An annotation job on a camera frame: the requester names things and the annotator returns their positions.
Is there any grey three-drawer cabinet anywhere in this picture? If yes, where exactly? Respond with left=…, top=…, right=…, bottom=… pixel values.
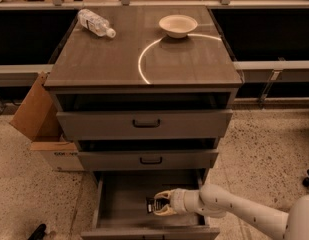
left=43, top=5, right=244, bottom=240

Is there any black middle drawer handle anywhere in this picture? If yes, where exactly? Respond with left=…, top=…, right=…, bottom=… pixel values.
left=139, top=157, right=163, bottom=165

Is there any black rxbar chocolate wrapper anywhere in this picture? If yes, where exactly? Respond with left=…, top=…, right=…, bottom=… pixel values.
left=146, top=197, right=169, bottom=213

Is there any black top drawer handle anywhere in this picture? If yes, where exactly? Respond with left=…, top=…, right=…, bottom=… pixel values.
left=132, top=119, right=161, bottom=128

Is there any grey middle drawer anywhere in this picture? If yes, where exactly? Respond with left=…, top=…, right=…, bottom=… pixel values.
left=78, top=139, right=218, bottom=171

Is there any clear plastic water bottle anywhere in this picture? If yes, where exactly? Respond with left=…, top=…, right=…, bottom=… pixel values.
left=78, top=9, right=116, bottom=38

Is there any white paper bowl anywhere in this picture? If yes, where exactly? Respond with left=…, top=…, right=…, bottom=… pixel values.
left=159, top=15, right=198, bottom=39

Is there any black drawer handle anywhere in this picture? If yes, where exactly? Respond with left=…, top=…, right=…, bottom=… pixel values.
left=139, top=157, right=163, bottom=165
left=132, top=119, right=161, bottom=128

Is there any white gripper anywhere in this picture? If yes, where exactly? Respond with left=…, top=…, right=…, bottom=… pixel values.
left=153, top=188, right=203, bottom=216

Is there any grey top drawer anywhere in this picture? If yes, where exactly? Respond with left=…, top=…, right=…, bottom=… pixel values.
left=57, top=93, right=232, bottom=140

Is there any grey open bottom drawer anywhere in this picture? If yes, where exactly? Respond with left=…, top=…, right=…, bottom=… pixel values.
left=81, top=169, right=220, bottom=240

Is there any open cardboard box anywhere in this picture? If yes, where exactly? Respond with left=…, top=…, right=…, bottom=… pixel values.
left=10, top=72, right=83, bottom=171

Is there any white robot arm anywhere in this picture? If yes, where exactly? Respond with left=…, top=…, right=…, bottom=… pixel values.
left=147, top=184, right=309, bottom=240

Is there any black object on floor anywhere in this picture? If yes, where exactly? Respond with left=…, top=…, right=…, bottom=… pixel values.
left=27, top=224, right=46, bottom=240

